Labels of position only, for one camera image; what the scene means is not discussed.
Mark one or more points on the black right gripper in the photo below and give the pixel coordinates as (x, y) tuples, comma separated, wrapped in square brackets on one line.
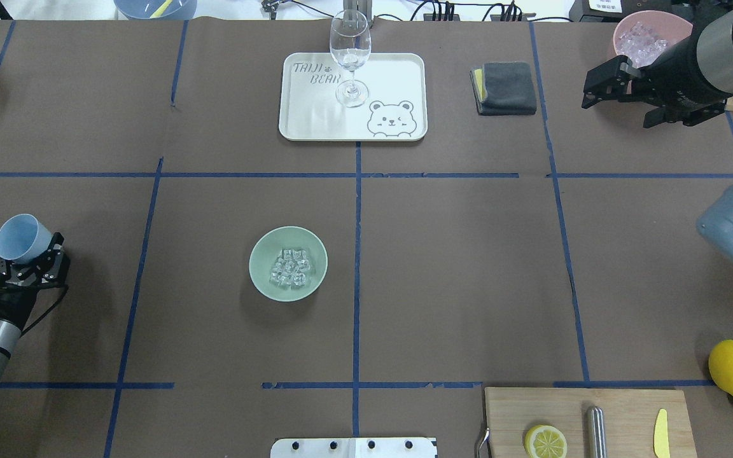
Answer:
[(672, 81)]

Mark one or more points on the yellow plastic knife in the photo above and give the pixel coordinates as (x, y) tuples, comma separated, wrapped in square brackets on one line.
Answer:
[(661, 446)]

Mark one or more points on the lemon half slice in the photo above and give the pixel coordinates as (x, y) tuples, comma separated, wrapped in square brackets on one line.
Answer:
[(544, 441)]

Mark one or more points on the light green bowl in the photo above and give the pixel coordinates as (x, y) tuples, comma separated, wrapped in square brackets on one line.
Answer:
[(267, 248)]

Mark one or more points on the wooden cutting board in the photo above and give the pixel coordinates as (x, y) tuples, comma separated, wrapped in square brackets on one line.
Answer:
[(628, 419)]

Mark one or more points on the steel muddler black tip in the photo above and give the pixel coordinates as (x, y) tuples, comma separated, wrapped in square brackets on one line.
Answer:
[(596, 433)]

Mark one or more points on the clear wine glass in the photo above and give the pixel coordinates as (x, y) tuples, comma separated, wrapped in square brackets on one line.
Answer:
[(350, 44)]

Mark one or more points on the blue bowl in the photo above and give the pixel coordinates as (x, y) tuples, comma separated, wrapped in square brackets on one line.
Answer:
[(157, 10)]

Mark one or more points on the cream bear tray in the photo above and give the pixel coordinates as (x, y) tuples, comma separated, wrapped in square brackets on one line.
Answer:
[(395, 109)]

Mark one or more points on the pink bowl of ice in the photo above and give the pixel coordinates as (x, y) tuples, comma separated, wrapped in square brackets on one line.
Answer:
[(644, 35)]

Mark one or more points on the grey folded cloth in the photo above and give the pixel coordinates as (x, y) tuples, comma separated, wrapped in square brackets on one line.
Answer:
[(504, 89)]

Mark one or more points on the light blue plastic cup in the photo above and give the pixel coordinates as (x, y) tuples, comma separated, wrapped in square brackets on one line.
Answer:
[(23, 238)]

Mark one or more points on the clear ice cubes in bowl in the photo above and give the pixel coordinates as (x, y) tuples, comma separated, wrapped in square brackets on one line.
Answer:
[(292, 269)]

